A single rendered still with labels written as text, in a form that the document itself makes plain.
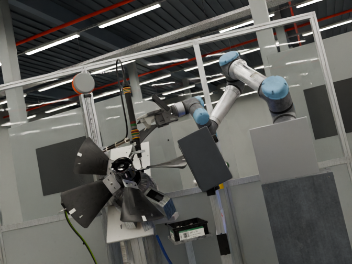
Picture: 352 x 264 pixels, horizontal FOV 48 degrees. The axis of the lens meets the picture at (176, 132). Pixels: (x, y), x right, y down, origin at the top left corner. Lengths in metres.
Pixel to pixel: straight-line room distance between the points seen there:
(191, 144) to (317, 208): 0.71
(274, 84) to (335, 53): 2.68
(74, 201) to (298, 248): 1.11
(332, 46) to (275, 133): 2.80
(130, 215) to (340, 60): 3.18
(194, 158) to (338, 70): 3.37
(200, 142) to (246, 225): 1.63
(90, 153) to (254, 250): 1.33
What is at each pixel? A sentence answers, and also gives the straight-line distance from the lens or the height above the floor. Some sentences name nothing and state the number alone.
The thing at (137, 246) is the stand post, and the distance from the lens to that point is 2.28.
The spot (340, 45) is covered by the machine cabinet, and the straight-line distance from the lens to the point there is 4.56.
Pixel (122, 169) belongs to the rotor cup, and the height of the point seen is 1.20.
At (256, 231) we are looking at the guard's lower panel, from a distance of 2.86.
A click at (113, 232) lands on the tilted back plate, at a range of 2.24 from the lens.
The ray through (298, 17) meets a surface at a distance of 3.06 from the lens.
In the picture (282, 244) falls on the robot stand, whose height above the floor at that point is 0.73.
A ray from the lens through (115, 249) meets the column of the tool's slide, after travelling 2.82.
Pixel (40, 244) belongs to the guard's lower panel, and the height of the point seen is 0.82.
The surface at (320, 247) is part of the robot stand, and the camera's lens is 1.81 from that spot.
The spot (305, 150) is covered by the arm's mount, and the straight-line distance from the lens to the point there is 1.84.
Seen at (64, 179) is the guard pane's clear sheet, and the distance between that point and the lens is 3.05.
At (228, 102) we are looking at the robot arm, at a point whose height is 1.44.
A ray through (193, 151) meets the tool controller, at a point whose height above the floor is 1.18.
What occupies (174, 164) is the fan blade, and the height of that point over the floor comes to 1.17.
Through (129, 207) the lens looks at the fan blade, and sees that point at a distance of 1.96.
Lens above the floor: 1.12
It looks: 6 degrees up
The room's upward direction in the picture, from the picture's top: 12 degrees counter-clockwise
